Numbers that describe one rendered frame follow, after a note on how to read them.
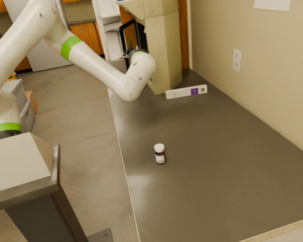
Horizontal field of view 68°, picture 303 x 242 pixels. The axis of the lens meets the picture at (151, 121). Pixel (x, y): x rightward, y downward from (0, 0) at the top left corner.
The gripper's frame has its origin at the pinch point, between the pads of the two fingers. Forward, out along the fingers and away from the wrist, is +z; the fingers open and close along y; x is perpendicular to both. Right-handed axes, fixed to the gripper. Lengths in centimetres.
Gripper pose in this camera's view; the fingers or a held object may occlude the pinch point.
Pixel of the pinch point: (131, 49)
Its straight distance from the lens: 133.6
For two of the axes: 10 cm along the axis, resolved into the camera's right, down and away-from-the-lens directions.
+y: -9.6, 2.2, -1.5
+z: -2.4, -4.8, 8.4
